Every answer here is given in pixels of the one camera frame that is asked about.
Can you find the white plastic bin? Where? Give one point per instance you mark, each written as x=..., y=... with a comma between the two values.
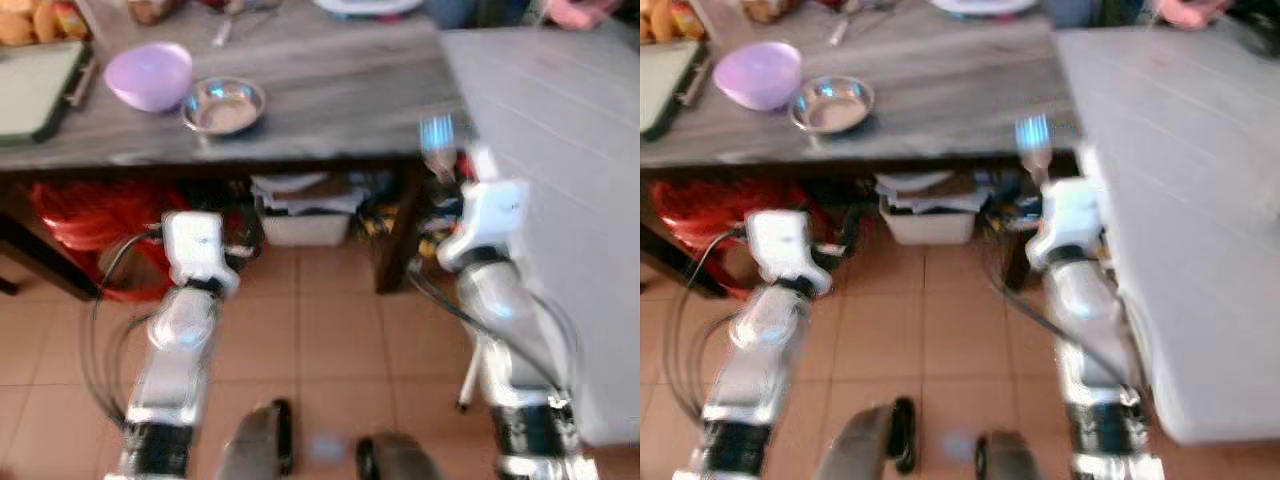
x=305, y=230
x=928, y=228

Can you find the dark wooden table leg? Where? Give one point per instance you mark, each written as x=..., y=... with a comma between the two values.
x=1018, y=235
x=400, y=230

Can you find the green tray with dark rim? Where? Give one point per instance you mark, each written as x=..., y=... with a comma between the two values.
x=665, y=85
x=35, y=90

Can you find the silver fork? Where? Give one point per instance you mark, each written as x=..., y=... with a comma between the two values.
x=437, y=140
x=1034, y=140

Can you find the white table leg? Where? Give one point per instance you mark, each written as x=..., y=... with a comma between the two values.
x=472, y=375

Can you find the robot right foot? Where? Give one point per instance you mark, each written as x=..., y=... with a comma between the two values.
x=1012, y=458
x=400, y=458

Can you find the white plate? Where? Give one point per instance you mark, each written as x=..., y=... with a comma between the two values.
x=368, y=6
x=985, y=6

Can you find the metal cutlery piece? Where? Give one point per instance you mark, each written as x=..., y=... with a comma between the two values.
x=225, y=30
x=840, y=30

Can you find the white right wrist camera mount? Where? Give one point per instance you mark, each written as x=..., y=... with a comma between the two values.
x=492, y=220
x=1068, y=220

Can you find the red plastic bag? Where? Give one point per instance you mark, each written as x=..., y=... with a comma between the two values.
x=95, y=215
x=700, y=215

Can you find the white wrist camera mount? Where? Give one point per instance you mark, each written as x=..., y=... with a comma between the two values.
x=492, y=220
x=1068, y=220
x=785, y=245
x=195, y=245

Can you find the pile of bread rolls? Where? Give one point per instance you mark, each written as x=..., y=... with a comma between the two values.
x=668, y=18
x=35, y=20

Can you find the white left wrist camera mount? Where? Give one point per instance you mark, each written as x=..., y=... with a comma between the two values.
x=195, y=245
x=785, y=245

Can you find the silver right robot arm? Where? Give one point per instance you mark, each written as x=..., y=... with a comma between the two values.
x=1095, y=330
x=515, y=330

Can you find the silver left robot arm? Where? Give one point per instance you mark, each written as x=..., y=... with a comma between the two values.
x=765, y=335
x=180, y=330

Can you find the small steel bowl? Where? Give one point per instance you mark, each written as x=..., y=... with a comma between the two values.
x=832, y=106
x=223, y=108

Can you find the person's hand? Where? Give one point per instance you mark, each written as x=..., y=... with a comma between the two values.
x=1192, y=12
x=580, y=12

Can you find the purple plastic bowl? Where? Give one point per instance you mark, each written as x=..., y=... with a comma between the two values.
x=757, y=75
x=148, y=75

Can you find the stack of papers and plates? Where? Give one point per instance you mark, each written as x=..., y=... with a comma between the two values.
x=305, y=192
x=925, y=190

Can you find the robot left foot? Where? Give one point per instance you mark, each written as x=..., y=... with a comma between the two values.
x=865, y=445
x=255, y=445

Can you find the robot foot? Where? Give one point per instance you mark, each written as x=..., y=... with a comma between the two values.
x=1012, y=458
x=865, y=445
x=400, y=458
x=255, y=445

